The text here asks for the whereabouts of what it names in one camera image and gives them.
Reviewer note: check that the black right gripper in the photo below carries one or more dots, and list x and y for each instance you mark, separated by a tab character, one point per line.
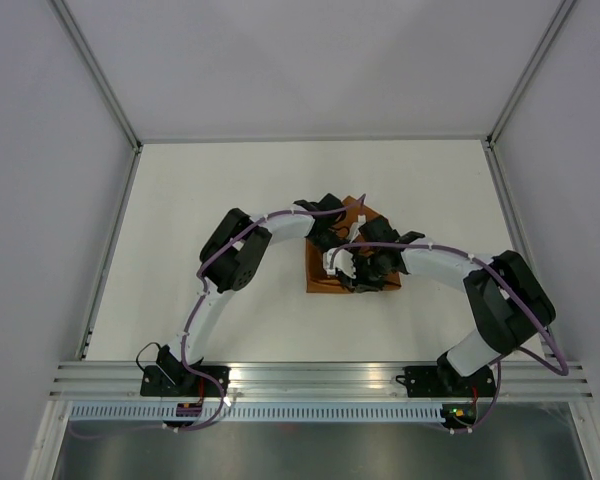
359	283

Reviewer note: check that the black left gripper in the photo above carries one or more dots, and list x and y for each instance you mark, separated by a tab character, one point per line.
345	242

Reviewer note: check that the orange-brown cloth napkin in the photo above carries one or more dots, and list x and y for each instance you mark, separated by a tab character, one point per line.
320	282

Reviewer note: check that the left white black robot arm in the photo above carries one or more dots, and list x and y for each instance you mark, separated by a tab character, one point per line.
229	261

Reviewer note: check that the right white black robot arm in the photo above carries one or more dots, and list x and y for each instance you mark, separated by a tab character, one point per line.
507	302

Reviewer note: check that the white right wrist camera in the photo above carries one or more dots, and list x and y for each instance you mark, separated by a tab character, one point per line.
336	262

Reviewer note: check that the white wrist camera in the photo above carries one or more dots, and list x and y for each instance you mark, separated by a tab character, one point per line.
354	229
336	262

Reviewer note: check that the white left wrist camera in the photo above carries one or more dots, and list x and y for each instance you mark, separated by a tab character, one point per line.
354	229

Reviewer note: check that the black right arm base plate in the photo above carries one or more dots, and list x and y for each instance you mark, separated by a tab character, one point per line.
424	381

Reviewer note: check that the aluminium right side rail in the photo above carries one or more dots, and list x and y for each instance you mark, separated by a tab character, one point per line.
510	210

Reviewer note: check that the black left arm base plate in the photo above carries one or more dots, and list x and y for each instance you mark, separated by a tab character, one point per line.
183	383

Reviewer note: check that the aluminium frame post right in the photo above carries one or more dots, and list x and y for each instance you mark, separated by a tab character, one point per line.
540	53

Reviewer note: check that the aluminium frame post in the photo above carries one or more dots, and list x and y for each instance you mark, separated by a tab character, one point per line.
540	53
80	43

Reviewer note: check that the aluminium front rail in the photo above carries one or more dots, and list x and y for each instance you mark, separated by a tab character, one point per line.
522	381

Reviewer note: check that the aluminium frame post left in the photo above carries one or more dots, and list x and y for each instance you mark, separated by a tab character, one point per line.
80	43

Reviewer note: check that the white slotted cable duct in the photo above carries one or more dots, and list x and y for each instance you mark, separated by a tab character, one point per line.
323	412

